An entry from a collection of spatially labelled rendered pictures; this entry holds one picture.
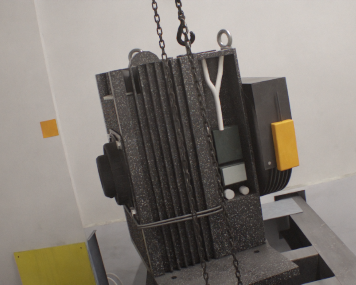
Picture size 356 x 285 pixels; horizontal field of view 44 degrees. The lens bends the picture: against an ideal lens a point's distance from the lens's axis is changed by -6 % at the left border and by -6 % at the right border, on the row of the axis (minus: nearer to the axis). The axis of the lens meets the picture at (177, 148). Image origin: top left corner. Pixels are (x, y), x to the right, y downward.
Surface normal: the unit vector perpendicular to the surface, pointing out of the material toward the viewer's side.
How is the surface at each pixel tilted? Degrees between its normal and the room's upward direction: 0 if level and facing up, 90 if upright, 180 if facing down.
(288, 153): 90
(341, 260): 0
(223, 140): 90
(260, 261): 0
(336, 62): 90
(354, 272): 0
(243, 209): 90
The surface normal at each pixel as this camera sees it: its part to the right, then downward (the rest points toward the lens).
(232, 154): 0.27, 0.14
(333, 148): 0.02, 0.18
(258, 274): -0.18, -0.96
